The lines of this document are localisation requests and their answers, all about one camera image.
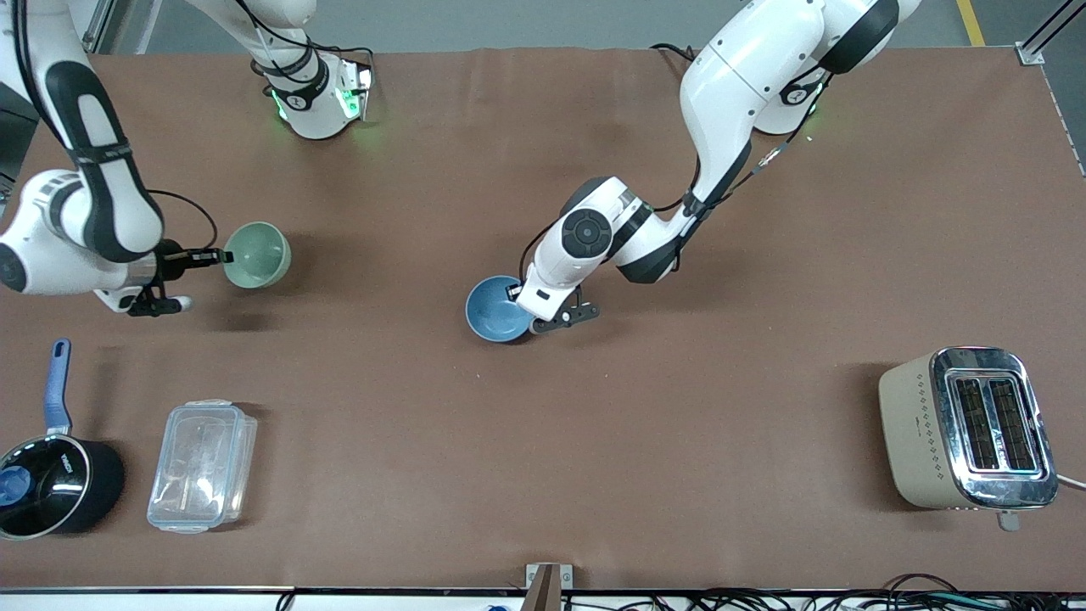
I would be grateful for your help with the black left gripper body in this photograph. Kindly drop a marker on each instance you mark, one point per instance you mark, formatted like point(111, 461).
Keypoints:
point(513, 291)

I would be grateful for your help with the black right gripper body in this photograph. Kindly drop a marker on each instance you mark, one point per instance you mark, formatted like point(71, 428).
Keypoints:
point(173, 262)

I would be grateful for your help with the blue bowl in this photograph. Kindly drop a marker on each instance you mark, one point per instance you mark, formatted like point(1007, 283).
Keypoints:
point(492, 310)

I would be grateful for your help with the green bowl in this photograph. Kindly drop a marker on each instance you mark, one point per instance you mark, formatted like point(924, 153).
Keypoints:
point(259, 253)

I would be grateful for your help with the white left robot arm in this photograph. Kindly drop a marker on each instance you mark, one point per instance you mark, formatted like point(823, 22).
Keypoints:
point(738, 76)

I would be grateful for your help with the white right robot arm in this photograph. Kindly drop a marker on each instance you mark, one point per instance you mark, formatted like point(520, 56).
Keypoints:
point(102, 195)

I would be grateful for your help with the brown table cover mat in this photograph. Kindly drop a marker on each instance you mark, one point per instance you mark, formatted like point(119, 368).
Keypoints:
point(543, 441)

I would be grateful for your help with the clear plastic food container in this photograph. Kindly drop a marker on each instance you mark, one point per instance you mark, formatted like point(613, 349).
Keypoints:
point(202, 467)

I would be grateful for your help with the glass lid blue knob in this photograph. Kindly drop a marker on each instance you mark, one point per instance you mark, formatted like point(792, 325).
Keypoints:
point(47, 488)

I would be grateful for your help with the beige chrome toaster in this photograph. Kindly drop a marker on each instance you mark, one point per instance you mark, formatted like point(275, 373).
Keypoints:
point(950, 433)

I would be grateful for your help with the aluminium frame profile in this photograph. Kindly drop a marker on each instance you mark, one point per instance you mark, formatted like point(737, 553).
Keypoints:
point(114, 25)
point(1048, 34)

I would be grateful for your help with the metal mount bracket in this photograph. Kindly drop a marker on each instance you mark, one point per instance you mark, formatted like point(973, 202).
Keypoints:
point(548, 585)

